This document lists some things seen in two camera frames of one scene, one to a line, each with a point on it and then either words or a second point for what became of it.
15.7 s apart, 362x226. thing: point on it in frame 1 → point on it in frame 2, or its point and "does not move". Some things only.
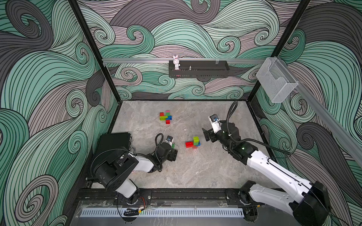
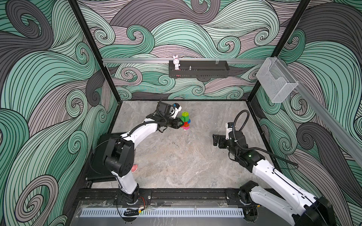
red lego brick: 189,144 → 185,123
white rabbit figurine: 176,62 does not move
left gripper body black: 171,156 → 169,122
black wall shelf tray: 200,69 does not move
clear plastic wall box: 276,79 does not move
